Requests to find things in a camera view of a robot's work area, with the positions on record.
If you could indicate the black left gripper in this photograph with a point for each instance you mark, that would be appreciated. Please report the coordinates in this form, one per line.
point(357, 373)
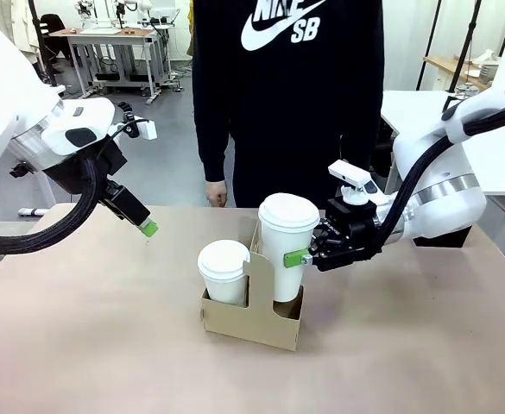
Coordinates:
point(127, 202)

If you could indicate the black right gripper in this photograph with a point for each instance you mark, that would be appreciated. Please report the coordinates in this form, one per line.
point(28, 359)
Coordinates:
point(355, 233)

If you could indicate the tall white paper cup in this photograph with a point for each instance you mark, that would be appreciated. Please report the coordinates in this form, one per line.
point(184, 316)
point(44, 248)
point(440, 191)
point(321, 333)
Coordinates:
point(286, 241)

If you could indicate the large white cup lid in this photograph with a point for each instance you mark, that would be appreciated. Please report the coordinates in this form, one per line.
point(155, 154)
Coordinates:
point(288, 211)

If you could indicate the small white cup lid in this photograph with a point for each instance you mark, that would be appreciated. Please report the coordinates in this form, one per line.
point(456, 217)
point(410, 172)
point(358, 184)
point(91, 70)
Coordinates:
point(222, 256)

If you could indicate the short white paper cup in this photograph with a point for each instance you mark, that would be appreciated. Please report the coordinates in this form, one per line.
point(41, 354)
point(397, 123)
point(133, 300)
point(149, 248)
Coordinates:
point(224, 289)

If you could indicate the brown cardboard cup carrier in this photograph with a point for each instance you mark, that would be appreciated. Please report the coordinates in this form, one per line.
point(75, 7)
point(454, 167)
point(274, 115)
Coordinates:
point(252, 319)

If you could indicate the person's left forearm black sleeve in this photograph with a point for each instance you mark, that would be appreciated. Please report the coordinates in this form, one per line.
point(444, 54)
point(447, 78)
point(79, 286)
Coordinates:
point(364, 138)

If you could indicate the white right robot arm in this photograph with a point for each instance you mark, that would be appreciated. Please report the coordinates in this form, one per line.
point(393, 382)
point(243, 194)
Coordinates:
point(446, 202)

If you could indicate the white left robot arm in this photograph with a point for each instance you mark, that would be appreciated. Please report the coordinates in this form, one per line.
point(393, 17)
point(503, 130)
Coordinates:
point(1, 121)

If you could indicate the person's right forearm black sleeve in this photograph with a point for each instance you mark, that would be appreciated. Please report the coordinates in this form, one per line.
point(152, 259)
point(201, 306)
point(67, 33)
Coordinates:
point(211, 151)

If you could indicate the person's right hand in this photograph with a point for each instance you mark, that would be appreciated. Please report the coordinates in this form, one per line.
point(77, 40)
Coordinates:
point(216, 192)

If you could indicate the person's black hoodie torso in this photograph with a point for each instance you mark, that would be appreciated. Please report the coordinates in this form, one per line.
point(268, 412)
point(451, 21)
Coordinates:
point(286, 108)

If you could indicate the large white table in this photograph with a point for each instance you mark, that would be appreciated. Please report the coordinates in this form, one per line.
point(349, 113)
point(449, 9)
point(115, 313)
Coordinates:
point(412, 108)

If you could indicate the grey background workbench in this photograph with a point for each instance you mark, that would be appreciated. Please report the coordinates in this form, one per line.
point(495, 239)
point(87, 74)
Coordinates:
point(105, 38)

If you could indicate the black stand pole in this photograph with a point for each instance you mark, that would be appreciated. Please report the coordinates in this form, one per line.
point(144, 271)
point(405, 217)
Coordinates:
point(41, 39)

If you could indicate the black office chair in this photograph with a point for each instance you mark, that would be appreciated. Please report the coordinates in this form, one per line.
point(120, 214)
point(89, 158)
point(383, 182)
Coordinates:
point(55, 30)

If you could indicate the wooden side table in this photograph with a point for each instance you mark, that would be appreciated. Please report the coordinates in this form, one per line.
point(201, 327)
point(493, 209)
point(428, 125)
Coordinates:
point(446, 64)

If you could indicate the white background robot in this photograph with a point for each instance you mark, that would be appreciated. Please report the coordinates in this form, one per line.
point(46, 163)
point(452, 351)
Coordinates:
point(86, 6)

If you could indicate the white hanging garment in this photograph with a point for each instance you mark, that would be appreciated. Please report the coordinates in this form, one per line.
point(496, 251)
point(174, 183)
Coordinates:
point(23, 21)

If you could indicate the white items on wooden table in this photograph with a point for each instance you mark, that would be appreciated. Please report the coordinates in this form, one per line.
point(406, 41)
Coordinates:
point(487, 64)

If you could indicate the black tripod pole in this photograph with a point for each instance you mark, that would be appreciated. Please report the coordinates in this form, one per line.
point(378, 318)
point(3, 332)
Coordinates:
point(465, 47)

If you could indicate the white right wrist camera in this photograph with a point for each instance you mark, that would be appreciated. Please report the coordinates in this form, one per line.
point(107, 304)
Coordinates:
point(349, 172)

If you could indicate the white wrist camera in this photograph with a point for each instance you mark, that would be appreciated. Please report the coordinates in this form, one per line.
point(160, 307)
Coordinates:
point(148, 129)
point(349, 172)

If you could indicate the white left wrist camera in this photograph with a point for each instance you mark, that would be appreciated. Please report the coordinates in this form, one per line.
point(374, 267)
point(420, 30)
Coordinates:
point(148, 129)

